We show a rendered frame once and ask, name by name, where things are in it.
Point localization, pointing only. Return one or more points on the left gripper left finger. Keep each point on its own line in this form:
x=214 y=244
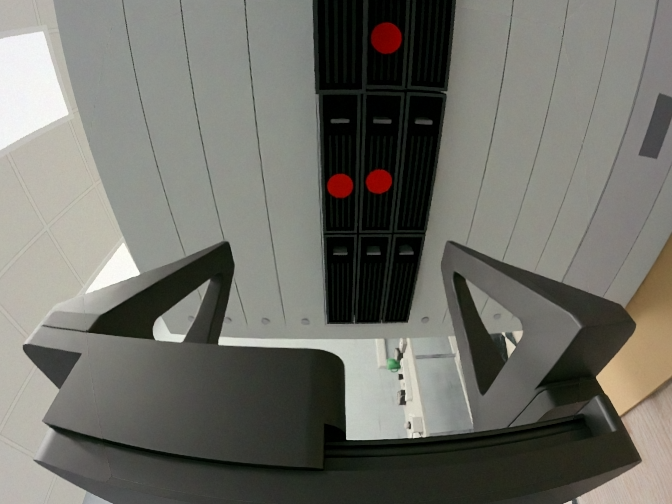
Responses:
x=130 y=307

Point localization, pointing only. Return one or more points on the tan flat board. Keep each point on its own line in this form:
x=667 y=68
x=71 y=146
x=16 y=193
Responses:
x=644 y=363

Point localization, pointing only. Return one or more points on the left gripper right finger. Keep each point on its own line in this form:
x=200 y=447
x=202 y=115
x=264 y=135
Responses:
x=568 y=334

